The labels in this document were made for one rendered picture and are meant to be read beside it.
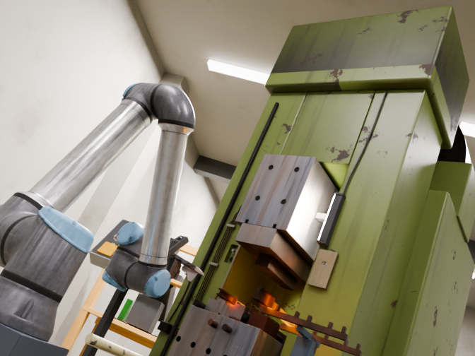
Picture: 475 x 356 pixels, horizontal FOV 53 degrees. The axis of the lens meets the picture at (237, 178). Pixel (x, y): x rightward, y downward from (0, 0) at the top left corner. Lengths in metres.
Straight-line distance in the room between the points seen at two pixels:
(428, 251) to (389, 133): 0.61
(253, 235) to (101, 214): 3.45
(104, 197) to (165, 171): 4.12
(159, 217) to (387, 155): 1.26
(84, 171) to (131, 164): 4.27
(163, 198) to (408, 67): 1.57
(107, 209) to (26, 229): 4.30
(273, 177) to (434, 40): 1.08
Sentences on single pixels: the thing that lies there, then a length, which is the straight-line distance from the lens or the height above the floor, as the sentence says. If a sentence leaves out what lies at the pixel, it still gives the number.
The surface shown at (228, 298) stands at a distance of 2.12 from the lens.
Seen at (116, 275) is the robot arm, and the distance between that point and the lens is 1.61.
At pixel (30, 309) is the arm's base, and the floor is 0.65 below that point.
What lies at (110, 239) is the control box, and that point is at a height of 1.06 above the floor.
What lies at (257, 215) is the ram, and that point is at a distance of 2.29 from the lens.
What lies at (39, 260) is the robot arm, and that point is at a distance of 1.18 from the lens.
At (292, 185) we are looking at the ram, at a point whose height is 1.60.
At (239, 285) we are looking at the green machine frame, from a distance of 2.49.
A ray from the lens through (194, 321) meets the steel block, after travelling 2.15.
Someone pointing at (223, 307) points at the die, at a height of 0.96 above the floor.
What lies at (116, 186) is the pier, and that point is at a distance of 5.61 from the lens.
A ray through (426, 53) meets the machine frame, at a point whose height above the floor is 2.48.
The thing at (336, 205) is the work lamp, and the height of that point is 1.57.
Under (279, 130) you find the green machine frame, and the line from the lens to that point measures 2.75.
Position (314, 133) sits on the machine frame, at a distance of 2.62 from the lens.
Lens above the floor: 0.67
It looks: 22 degrees up
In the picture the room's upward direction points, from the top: 25 degrees clockwise
